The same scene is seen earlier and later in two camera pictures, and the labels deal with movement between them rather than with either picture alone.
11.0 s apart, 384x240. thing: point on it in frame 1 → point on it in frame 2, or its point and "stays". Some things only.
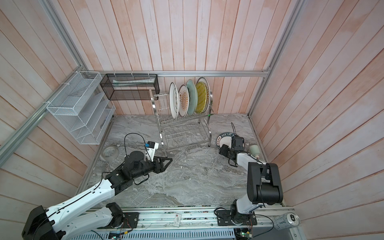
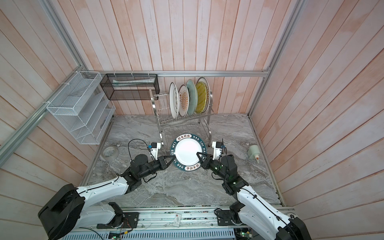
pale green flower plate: x=193 y=101 stays
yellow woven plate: x=202 y=93 stays
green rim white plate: x=225 y=138 → x=185 y=148
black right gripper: x=223 y=150 → x=207 y=162
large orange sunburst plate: x=205 y=81 stays
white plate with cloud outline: x=174 y=100 stays
